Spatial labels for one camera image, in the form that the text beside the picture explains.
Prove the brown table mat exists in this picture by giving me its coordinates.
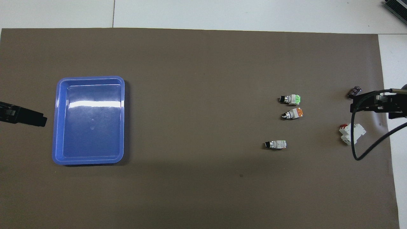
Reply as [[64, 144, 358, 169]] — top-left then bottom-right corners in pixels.
[[0, 28, 400, 229]]

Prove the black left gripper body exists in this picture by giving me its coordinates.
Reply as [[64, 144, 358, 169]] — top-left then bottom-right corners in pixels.
[[0, 102, 15, 123]]

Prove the small black terminal block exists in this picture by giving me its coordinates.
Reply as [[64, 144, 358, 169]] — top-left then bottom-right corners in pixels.
[[348, 85, 362, 99]]

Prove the grey ribbed device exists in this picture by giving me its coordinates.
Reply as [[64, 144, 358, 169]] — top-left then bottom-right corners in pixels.
[[383, 0, 407, 21]]

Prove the white circuit breaker red lever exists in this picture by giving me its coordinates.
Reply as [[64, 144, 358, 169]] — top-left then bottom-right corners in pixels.
[[339, 123, 367, 145]]

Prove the selector switch with grey body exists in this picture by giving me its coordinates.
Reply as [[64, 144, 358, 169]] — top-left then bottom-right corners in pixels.
[[264, 140, 287, 150]]

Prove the selector switch with orange back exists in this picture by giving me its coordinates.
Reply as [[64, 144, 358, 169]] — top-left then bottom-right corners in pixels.
[[281, 108, 303, 121]]

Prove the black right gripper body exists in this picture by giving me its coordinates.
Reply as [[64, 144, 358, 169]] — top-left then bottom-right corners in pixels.
[[386, 93, 407, 120]]

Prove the selector switch with green back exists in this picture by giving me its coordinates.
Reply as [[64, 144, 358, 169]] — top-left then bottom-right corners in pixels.
[[279, 94, 301, 106]]

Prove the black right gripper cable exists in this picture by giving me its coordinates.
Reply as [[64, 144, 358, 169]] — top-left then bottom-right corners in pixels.
[[351, 88, 407, 161]]

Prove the blue plastic tray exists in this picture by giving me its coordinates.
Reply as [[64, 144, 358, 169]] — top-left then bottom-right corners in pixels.
[[52, 76, 125, 165]]

